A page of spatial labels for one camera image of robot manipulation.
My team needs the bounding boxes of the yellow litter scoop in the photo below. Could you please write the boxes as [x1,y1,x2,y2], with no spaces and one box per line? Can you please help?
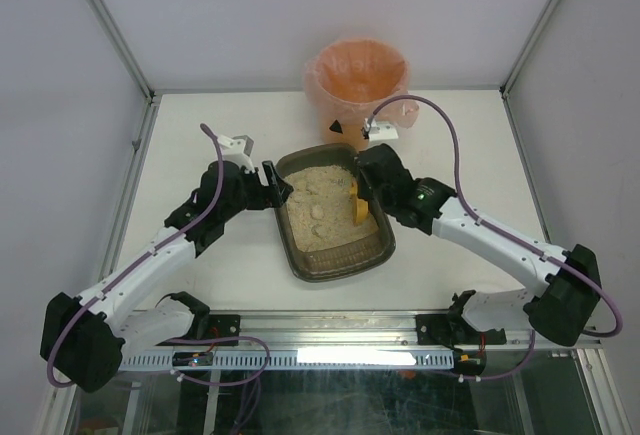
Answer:
[349,181,369,226]

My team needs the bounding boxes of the right aluminium frame post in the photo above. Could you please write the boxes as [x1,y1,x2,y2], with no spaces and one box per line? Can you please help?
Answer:
[499,0,563,99]

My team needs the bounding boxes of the white slotted cable duct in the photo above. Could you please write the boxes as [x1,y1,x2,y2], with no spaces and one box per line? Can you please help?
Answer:
[120,347,454,372]

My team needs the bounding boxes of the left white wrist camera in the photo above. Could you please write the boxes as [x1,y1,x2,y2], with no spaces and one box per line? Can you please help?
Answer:
[217,135,255,172]

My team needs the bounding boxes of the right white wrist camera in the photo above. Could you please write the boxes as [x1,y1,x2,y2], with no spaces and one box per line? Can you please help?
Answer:
[362,119,399,143]

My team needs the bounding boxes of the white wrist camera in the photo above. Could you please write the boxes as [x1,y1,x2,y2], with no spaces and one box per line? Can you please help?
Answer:
[362,119,399,143]
[217,135,255,172]

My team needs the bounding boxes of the beige cat litter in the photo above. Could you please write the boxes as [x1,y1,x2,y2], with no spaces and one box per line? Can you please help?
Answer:
[285,165,379,252]

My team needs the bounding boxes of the left aluminium frame post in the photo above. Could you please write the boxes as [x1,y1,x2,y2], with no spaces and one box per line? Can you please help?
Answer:
[86,0,155,101]

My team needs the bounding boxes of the pink plastic bin liner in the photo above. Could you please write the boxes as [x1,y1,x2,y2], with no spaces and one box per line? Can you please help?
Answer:
[303,38,410,117]

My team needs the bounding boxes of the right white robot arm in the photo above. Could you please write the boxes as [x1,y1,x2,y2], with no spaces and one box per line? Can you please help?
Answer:
[356,144,600,347]

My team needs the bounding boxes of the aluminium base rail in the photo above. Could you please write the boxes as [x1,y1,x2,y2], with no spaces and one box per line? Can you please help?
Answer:
[119,308,531,356]

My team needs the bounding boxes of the orange trash bin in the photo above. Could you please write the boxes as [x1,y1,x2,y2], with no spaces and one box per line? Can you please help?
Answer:
[316,102,370,151]

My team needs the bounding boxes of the grey plastic litter box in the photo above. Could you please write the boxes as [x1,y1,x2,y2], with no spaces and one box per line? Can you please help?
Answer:
[276,144,396,283]

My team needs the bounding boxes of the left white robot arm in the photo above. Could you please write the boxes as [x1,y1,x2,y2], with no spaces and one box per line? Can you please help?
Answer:
[40,161,294,393]

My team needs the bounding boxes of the aluminium frame post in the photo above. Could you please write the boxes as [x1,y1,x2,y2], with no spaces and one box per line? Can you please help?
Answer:
[86,0,155,101]
[499,0,563,99]

